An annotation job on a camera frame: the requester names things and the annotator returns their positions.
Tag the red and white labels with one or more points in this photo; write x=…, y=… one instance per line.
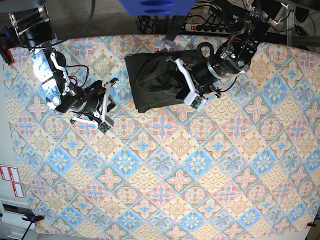
x=11, y=175

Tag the orange clamp lower right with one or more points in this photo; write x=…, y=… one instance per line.
x=311, y=224

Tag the blue plastic box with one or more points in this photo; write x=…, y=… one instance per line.
x=157, y=7

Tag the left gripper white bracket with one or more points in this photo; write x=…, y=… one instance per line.
x=197, y=81

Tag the black remote control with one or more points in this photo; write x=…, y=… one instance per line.
x=175, y=27

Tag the patterned pastel tablecloth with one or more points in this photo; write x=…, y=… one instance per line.
x=246, y=166

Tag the dark green long-sleeve shirt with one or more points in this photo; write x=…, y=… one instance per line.
x=153, y=79

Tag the blue clamp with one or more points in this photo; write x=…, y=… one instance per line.
x=31, y=219
x=6, y=43

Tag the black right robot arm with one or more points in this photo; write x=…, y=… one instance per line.
x=32, y=29

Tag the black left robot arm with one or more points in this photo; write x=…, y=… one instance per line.
x=234, y=56

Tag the blue clamp upper left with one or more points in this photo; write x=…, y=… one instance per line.
x=6, y=43

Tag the grey cabinet lower left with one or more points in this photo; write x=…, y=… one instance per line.
x=12, y=213

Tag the black power strip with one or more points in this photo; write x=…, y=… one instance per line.
x=206, y=28

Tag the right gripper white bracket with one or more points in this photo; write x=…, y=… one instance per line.
x=94, y=106

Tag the blue clamp lower left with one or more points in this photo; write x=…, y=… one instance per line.
x=31, y=219

